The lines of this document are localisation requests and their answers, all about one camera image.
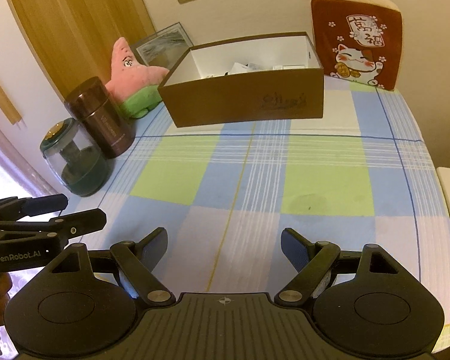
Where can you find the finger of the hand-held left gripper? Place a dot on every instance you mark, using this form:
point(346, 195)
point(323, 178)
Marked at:
point(86, 222)
point(47, 202)

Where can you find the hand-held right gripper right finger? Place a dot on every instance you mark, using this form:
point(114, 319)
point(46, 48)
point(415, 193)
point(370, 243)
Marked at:
point(294, 248)

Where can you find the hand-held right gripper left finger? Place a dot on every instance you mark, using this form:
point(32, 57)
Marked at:
point(155, 248)

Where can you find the brown cardboard box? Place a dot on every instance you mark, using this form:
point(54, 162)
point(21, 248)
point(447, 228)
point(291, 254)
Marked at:
point(243, 101)

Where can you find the white router with antennas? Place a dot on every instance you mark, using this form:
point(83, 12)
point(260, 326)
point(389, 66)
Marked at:
point(243, 68)

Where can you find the green lidded glass jar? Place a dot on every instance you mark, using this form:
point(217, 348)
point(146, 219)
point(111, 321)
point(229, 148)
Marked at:
point(78, 165)

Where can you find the pink curtain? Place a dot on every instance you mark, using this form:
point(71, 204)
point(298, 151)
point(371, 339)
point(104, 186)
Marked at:
point(11, 157)

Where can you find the brown metal canister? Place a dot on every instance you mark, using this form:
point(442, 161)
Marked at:
point(101, 120)

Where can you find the pink starfish plush toy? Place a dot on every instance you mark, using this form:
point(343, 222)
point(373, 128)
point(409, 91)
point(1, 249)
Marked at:
point(135, 78)

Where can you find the wooden door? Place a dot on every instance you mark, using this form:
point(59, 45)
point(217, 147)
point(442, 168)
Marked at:
point(78, 18)

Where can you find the framed landscape picture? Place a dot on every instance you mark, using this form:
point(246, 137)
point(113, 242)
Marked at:
point(165, 43)

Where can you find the red cat print cushion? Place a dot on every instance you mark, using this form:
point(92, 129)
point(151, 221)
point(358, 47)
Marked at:
point(356, 41)

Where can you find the wooden wall strip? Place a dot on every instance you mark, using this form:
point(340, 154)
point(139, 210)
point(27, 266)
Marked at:
point(2, 99)

